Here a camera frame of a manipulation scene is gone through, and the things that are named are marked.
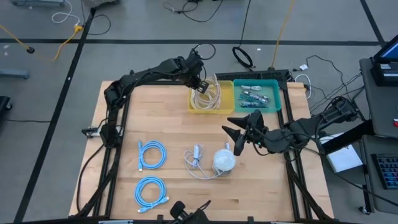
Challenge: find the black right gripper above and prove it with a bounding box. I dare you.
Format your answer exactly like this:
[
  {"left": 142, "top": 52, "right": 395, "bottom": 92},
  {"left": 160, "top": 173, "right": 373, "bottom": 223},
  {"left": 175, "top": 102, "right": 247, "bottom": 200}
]
[{"left": 221, "top": 114, "right": 267, "bottom": 156}]

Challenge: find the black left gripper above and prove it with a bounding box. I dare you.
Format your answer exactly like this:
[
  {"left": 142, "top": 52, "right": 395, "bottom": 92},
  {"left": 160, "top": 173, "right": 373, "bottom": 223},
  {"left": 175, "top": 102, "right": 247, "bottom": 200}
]
[{"left": 185, "top": 67, "right": 210, "bottom": 94}]

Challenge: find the grey braided short cable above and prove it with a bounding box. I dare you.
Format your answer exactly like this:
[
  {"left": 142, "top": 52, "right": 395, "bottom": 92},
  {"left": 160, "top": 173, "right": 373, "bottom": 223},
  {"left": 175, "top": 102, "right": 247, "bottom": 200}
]
[{"left": 243, "top": 90, "right": 270, "bottom": 104}]

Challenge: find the light blue cable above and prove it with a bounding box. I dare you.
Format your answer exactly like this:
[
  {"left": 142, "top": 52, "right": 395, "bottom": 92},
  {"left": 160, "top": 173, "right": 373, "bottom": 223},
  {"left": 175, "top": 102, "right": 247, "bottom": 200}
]
[
  {"left": 134, "top": 175, "right": 170, "bottom": 213},
  {"left": 137, "top": 139, "right": 168, "bottom": 172}
]

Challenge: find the yellow plastic bin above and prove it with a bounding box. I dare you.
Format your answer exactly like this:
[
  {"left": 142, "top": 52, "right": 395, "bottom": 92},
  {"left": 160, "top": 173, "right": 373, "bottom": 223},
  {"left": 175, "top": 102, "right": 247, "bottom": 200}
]
[{"left": 188, "top": 80, "right": 235, "bottom": 114}]

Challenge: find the white dome brass lamp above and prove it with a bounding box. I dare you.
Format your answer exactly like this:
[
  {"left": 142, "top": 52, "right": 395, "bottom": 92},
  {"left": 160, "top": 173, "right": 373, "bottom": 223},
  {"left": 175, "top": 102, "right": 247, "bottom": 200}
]
[{"left": 213, "top": 148, "right": 237, "bottom": 175}]

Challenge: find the black power strip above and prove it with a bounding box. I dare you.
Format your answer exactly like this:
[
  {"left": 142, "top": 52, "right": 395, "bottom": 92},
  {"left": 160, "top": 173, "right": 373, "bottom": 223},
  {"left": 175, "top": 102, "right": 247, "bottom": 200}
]
[{"left": 214, "top": 69, "right": 290, "bottom": 82}]

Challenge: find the green plastic bin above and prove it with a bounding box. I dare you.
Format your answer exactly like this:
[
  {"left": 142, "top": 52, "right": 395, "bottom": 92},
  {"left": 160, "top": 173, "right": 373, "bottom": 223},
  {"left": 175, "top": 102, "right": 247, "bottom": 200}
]
[{"left": 233, "top": 78, "right": 282, "bottom": 113}]

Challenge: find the black rounded object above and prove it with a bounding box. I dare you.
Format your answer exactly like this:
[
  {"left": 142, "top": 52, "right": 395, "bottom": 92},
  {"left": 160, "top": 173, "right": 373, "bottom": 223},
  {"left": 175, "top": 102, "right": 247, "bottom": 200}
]
[{"left": 169, "top": 200, "right": 213, "bottom": 224}]

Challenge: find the white flat box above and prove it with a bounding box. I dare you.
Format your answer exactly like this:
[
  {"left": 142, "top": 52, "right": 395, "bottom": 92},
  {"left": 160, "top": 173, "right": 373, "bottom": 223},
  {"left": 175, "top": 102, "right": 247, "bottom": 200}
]
[{"left": 318, "top": 133, "right": 364, "bottom": 174}]

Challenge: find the grey side desk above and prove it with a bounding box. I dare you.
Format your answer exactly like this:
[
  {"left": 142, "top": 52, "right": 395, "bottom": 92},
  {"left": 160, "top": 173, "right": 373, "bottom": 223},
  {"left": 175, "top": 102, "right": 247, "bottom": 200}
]
[{"left": 359, "top": 57, "right": 398, "bottom": 215}]

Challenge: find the black laptop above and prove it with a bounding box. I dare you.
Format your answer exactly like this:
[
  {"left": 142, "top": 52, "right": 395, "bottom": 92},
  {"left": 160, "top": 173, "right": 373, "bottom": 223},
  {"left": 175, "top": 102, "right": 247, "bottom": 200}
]
[{"left": 369, "top": 40, "right": 398, "bottom": 87}]

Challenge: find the black backlit keyboard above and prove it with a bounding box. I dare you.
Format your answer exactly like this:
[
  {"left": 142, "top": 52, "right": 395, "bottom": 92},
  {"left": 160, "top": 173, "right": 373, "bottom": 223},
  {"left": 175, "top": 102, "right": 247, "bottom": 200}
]
[{"left": 371, "top": 152, "right": 398, "bottom": 190}]

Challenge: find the grey furniture foot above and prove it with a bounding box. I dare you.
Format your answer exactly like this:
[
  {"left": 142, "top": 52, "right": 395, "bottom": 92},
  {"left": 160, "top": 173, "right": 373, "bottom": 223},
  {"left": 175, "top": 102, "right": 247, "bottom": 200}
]
[
  {"left": 11, "top": 0, "right": 66, "bottom": 7},
  {"left": 0, "top": 68, "right": 30, "bottom": 80}
]

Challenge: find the black cart base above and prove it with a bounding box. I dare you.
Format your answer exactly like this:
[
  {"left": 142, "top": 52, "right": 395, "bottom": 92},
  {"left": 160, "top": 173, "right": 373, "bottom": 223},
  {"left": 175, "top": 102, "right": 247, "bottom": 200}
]
[{"left": 0, "top": 95, "right": 12, "bottom": 123}]

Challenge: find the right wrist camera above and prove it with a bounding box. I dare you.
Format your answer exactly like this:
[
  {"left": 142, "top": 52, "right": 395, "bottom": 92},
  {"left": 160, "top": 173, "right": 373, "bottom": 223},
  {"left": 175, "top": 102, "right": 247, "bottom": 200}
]
[{"left": 249, "top": 108, "right": 265, "bottom": 126}]

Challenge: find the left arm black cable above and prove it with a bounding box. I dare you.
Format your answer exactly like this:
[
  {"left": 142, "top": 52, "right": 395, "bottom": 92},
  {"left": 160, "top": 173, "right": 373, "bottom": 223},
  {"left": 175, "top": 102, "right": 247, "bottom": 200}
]
[{"left": 192, "top": 42, "right": 217, "bottom": 62}]

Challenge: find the black coiled floor cable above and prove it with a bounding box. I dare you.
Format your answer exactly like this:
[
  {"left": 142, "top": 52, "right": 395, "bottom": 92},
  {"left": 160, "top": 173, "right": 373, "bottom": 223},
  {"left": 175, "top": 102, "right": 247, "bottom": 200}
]
[{"left": 231, "top": 0, "right": 255, "bottom": 70}]

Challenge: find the white lamp cord with switch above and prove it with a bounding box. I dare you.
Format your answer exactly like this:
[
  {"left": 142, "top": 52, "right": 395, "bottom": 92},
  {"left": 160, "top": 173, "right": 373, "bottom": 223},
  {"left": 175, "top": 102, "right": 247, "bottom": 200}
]
[{"left": 183, "top": 142, "right": 233, "bottom": 180}]

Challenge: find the black aluminium table frame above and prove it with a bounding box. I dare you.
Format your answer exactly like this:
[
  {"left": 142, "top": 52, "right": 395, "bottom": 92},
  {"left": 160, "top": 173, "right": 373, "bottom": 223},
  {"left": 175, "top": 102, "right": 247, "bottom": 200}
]
[{"left": 70, "top": 70, "right": 335, "bottom": 224}]

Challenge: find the white cable loop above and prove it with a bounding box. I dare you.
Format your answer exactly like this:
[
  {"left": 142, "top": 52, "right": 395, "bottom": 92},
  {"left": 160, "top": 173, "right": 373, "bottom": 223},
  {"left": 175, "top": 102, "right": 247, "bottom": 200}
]
[{"left": 294, "top": 73, "right": 312, "bottom": 100}]

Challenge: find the yellow floor cord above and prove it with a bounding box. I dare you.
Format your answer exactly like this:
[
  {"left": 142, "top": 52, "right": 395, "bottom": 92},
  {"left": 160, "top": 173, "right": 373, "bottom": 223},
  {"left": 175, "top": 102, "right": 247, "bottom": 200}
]
[{"left": 270, "top": 0, "right": 296, "bottom": 70}]

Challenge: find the black cable bundle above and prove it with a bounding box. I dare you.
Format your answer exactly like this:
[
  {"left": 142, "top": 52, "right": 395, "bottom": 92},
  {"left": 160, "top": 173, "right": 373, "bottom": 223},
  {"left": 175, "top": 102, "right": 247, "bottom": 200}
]
[{"left": 306, "top": 55, "right": 364, "bottom": 110}]

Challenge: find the yellow extension cord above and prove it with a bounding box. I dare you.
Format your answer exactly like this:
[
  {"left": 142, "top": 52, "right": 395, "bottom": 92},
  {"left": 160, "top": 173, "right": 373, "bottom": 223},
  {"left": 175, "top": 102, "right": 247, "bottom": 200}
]
[{"left": 54, "top": 24, "right": 85, "bottom": 62}]

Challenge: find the white floor cable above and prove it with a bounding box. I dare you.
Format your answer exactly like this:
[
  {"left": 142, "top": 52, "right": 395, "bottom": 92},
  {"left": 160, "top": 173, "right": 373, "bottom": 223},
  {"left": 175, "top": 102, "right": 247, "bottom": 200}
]
[{"left": 51, "top": 0, "right": 82, "bottom": 26}]

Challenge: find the thin yellow cord black plug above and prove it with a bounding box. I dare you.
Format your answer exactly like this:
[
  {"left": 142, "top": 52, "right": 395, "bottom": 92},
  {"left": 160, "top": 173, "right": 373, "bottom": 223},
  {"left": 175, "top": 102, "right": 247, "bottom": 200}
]
[{"left": 0, "top": 24, "right": 35, "bottom": 54}]

